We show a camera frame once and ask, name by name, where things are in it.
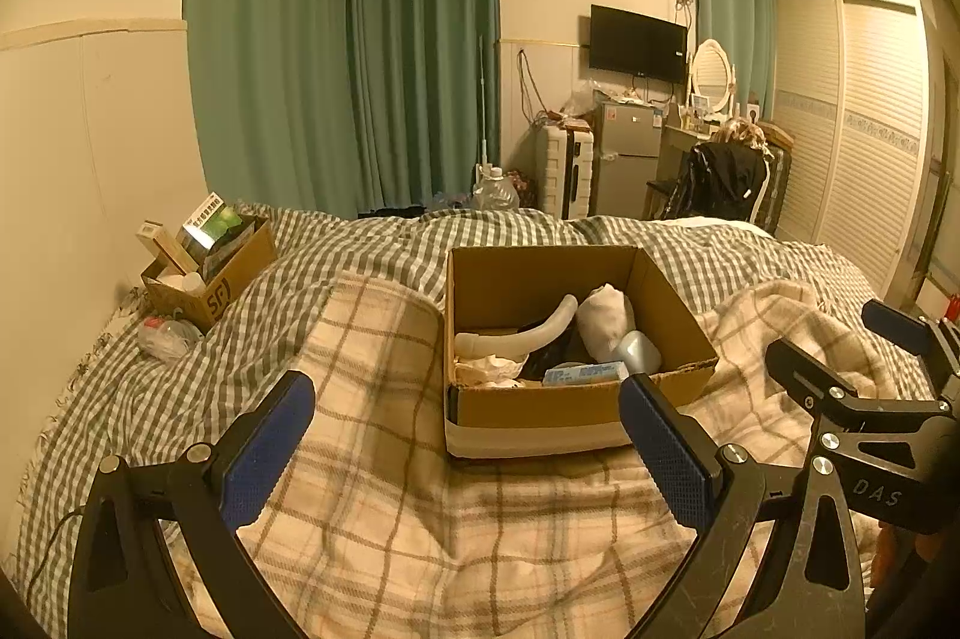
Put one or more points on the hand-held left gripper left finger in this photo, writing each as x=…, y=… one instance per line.
x=266, y=455

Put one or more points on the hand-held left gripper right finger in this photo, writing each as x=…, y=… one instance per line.
x=667, y=455

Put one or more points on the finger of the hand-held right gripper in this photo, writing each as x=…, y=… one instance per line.
x=806, y=376
x=900, y=328

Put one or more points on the pale blue plastic container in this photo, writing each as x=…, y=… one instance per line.
x=637, y=354

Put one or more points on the blue tissue pack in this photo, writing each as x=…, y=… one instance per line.
x=585, y=373

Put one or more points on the large cardboard box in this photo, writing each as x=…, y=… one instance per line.
x=525, y=414

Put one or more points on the white glove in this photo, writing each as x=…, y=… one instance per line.
x=604, y=320

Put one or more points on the white and black headset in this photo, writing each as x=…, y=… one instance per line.
x=525, y=339

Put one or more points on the red fire extinguisher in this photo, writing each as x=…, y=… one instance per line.
x=954, y=307

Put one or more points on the beige plaid blanket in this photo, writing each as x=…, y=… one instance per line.
x=390, y=459

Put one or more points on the clear plastic bag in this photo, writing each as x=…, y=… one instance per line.
x=169, y=339

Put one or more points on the small printed cardboard box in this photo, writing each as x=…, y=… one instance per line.
x=225, y=290

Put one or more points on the brown suitcase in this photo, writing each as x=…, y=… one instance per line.
x=778, y=181

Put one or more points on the white louvred wardrobe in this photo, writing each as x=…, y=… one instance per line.
x=855, y=136

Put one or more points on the chair with black jacket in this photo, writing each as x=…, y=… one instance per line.
x=720, y=181

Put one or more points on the green product box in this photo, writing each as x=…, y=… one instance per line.
x=214, y=226

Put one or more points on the small white upright carton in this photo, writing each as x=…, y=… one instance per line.
x=161, y=245

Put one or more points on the grey mini fridge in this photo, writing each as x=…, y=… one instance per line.
x=626, y=163

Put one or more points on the white suitcase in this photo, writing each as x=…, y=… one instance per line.
x=562, y=174

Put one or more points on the clear water jug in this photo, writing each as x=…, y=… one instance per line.
x=493, y=190

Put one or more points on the oval white mirror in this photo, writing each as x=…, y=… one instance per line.
x=710, y=73

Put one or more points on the narrow green curtain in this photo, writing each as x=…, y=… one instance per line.
x=731, y=16

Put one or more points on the white mop pole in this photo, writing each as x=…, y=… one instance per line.
x=483, y=99

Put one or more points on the wide green curtain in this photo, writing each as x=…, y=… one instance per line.
x=337, y=39

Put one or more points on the black wall television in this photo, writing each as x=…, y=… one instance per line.
x=637, y=41

